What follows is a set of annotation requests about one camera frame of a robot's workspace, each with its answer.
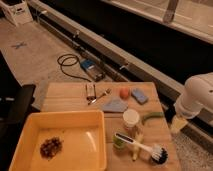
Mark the white dish brush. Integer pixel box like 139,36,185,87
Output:
115,132,163,155

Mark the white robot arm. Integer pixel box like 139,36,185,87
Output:
170,72,213,134

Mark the white paper cup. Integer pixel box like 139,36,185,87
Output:
122,109,140,130

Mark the dark metal cup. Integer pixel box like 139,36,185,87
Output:
151,148,168,165

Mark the silver fork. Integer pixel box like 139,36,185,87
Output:
88,89,111,105

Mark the orange round fruit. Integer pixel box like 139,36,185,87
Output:
120,87,130,99

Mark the blue grey folded cloth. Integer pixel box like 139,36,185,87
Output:
101,98,128,113

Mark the small clear packet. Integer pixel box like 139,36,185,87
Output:
86,83,96,100

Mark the blue and grey device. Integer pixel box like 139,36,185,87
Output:
80,59,105,82

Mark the blue sponge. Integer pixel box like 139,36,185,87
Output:
131,88,148,104

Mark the green pepper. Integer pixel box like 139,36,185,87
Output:
141,112,164,125

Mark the yellow plastic tub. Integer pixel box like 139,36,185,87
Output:
9,110,106,171

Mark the pale corn cob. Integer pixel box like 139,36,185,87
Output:
132,133,143,161

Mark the dark brown crumbled clump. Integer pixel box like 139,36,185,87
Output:
40,137,62,159

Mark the black chair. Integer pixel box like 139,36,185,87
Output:
0,51,35,171

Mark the white cardboard box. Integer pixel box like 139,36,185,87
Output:
0,0,33,27

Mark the long metal rail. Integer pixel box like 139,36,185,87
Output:
27,0,213,144

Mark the black coiled cable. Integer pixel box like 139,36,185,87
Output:
56,53,93,82

